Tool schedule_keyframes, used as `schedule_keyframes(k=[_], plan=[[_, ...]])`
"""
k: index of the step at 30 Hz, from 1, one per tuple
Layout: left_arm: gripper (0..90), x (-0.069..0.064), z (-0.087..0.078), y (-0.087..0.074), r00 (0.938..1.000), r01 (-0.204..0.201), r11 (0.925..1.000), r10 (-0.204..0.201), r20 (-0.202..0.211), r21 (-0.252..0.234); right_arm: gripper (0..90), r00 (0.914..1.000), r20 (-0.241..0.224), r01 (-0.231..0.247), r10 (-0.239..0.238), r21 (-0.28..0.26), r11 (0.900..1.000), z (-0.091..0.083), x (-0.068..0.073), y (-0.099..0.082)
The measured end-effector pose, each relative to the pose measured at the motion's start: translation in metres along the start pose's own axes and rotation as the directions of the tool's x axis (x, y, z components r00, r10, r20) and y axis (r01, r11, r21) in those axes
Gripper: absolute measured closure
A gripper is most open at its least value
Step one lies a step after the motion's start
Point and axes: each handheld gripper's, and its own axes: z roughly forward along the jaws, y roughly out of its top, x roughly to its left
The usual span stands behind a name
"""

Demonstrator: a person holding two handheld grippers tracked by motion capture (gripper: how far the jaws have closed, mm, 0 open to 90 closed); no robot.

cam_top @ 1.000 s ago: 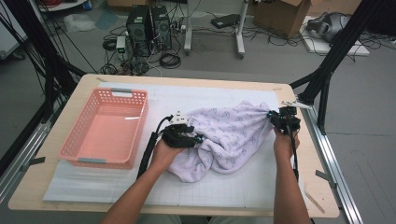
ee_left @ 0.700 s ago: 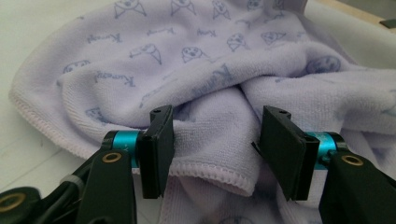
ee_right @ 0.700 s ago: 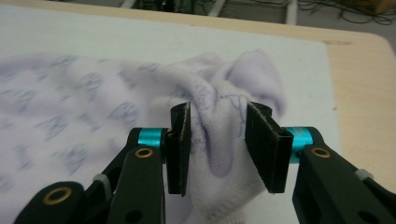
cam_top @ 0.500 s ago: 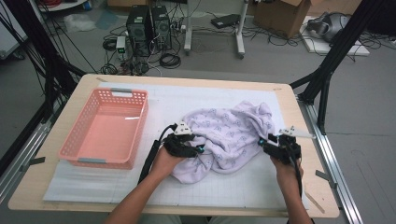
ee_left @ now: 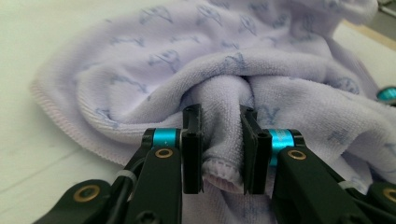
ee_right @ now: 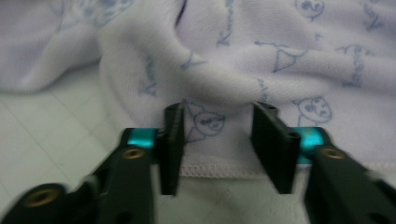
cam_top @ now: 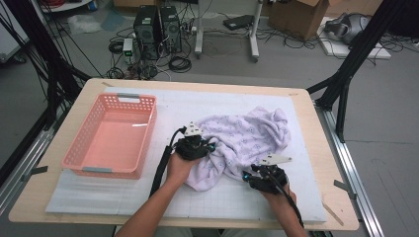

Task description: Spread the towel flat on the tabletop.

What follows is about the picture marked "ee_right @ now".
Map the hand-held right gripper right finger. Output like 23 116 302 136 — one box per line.
250 101 325 195

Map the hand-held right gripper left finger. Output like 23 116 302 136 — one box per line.
125 102 185 197

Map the lilac printed towel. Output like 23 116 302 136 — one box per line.
0 0 396 188

